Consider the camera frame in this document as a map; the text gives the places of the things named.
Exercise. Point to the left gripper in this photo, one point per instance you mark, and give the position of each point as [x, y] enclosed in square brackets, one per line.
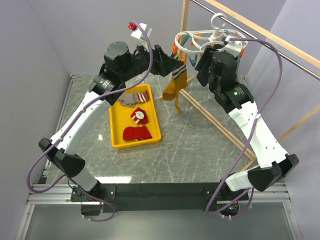
[162, 64]

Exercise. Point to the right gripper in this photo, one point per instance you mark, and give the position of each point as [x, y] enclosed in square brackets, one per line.
[207, 56]

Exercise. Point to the mustard yellow sock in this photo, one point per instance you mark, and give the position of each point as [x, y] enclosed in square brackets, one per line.
[169, 93]
[178, 100]

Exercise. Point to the white round clip hanger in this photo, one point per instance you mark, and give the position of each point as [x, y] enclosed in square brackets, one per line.
[190, 44]

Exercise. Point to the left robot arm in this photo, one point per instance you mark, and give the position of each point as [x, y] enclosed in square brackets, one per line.
[120, 65]

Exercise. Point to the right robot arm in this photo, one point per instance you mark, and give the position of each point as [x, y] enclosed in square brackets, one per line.
[217, 70]

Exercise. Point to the grey sock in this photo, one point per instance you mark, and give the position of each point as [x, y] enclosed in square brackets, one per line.
[128, 99]

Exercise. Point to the red white patterned sock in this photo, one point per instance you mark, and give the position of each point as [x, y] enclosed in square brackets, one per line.
[139, 116]

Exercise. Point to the yellow plastic tray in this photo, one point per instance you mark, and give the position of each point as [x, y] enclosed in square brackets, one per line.
[120, 118]

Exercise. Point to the metal hanging rod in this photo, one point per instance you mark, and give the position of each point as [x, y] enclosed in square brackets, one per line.
[276, 39]

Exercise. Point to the black base bar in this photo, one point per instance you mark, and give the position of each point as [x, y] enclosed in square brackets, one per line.
[155, 196]

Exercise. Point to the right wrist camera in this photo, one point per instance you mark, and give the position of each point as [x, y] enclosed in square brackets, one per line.
[234, 47]

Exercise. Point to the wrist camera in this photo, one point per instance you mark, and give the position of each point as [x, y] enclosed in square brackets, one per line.
[138, 35]
[234, 47]

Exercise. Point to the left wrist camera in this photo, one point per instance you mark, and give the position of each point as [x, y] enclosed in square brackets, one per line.
[138, 35]

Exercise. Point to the wooden rack frame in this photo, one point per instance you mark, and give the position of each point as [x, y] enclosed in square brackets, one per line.
[222, 128]

